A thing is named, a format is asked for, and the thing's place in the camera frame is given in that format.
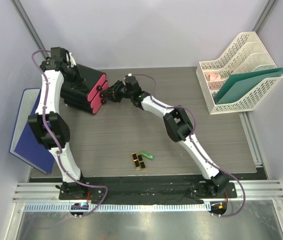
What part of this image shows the black drawer organizer cabinet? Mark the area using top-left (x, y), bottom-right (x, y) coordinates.
top-left (60, 64), bottom-right (106, 114)

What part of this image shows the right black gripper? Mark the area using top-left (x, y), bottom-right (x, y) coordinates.
top-left (100, 81), bottom-right (132, 104)

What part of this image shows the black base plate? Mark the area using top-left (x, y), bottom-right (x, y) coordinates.
top-left (58, 176), bottom-right (238, 201)

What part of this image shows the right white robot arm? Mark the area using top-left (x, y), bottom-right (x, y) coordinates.
top-left (98, 74), bottom-right (229, 198)

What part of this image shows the green lipstick tube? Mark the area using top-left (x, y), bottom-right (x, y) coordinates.
top-left (140, 151), bottom-right (154, 160)

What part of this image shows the pink closed drawer front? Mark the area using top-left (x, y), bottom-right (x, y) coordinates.
top-left (90, 98), bottom-right (107, 115)

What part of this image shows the blue binder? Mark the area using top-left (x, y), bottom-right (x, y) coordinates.
top-left (9, 88), bottom-right (55, 175)

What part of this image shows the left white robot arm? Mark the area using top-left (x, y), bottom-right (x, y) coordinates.
top-left (27, 47), bottom-right (88, 200)

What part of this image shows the pink paper note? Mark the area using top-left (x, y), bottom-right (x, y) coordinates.
top-left (207, 73), bottom-right (221, 82)

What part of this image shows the aluminium rail frame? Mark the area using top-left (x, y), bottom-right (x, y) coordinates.
top-left (12, 180), bottom-right (283, 205)

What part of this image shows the black gold lipstick middle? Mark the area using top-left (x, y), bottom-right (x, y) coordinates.
top-left (137, 154), bottom-right (145, 168)

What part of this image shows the green folder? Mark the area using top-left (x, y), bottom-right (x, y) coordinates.
top-left (214, 67), bottom-right (283, 105)

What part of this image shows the white mesh file rack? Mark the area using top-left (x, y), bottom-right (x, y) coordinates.
top-left (196, 31), bottom-right (283, 115)

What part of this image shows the slotted cable duct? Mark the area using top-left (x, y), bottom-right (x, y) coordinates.
top-left (23, 201), bottom-right (211, 213)

